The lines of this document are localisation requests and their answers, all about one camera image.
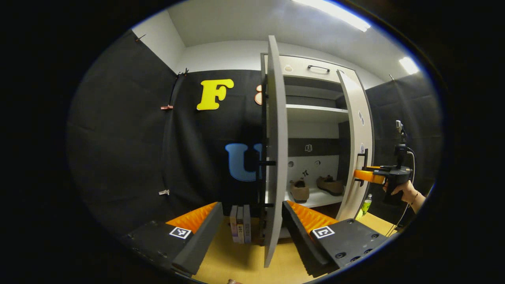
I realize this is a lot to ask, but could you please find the long ceiling light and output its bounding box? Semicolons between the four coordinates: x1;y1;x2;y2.
292;0;371;33

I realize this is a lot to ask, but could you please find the upright slim book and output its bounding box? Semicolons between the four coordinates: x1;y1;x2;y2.
237;206;245;244
243;204;252;244
230;205;238;243

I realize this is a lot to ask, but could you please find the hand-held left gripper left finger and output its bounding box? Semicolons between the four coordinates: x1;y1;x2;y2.
120;202;224;276

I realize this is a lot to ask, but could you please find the grey cabinet door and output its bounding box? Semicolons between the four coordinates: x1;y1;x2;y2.
258;35;289;268
336;69;374;221

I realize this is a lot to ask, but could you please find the grey cabinet drawer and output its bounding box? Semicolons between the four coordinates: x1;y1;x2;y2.
278;55;355;84

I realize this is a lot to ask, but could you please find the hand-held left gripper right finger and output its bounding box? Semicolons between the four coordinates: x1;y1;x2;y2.
282;200;390;278

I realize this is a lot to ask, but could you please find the brown fuzzy shoe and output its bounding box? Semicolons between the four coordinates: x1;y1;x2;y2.
316;175;344;196
290;178;310;203

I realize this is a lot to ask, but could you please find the grey shoe cabinet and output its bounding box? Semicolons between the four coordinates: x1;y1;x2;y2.
260;53;373;239

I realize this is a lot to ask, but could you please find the small ceiling light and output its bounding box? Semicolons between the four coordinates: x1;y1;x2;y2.
398;56;419;75

